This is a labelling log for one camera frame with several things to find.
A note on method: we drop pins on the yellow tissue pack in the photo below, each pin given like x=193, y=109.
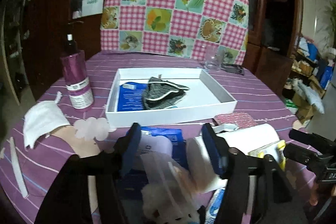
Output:
x=275, y=149

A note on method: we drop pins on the pink glittery sponge cloth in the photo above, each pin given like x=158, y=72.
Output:
x=242, y=120

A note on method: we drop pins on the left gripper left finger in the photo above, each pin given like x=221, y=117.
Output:
x=132, y=138

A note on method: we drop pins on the white panda plush toy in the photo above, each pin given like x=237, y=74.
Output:
x=167, y=203

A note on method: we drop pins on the white toilet paper roll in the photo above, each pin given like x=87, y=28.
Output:
x=252, y=138

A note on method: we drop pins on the white shallow cardboard box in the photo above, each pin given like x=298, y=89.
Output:
x=205, y=99

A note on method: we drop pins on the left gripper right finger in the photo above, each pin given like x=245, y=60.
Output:
x=217, y=149

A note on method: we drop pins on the black clip tool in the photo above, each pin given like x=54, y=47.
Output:
x=233, y=68

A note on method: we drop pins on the white face mask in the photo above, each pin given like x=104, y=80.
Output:
x=42, y=119

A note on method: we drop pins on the white plastic strip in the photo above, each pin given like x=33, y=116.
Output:
x=17, y=169

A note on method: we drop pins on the grey checkered cloth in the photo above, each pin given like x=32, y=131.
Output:
x=162, y=94

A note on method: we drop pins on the clear drinking glass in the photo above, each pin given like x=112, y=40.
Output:
x=213, y=58

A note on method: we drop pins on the pink checkered patchwork chair cover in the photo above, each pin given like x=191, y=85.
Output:
x=180, y=28

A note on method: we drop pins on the blue wet wipes pack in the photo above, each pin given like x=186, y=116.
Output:
x=130, y=96

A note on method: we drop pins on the purple spray bottle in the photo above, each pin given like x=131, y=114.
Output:
x=75, y=73

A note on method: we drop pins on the dark wooden cabinet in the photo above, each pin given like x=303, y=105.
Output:
x=45, y=25

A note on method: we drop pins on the blue white plastic wrapper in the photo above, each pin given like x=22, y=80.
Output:
x=214, y=205

